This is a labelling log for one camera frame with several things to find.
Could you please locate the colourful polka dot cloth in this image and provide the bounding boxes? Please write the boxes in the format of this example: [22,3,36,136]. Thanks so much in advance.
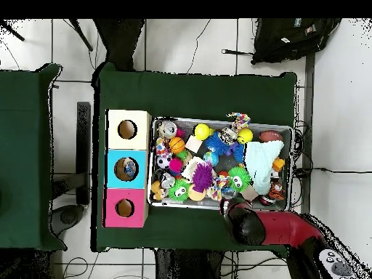
[206,177,229,203]

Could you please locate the mint green knitted cloth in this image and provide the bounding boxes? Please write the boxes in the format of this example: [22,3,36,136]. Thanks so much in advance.
[243,139,286,196]

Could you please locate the wooden box with three holes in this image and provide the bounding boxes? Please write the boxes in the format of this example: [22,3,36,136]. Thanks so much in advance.
[104,109,153,229]

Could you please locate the clear mesh bin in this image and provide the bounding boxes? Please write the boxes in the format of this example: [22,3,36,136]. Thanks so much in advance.
[147,116,294,211]

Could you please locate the small orange basketball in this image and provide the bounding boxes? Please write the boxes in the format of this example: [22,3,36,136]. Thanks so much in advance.
[169,137,186,154]

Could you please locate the purple spiky ball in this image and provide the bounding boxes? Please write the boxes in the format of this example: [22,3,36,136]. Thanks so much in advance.
[193,162,216,193]

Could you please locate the dark green table cloth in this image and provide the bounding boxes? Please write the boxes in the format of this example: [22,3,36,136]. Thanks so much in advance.
[92,62,299,254]
[0,62,64,252]

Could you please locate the small brown football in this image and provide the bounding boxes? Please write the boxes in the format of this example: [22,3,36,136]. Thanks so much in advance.
[259,130,285,143]

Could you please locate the orange plastic building block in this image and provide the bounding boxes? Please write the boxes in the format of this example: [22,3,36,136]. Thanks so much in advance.
[272,158,286,174]

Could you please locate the black backpack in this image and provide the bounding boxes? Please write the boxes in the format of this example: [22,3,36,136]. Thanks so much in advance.
[251,18,343,65]

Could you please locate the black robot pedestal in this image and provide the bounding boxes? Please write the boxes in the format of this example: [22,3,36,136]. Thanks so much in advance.
[152,248,233,279]

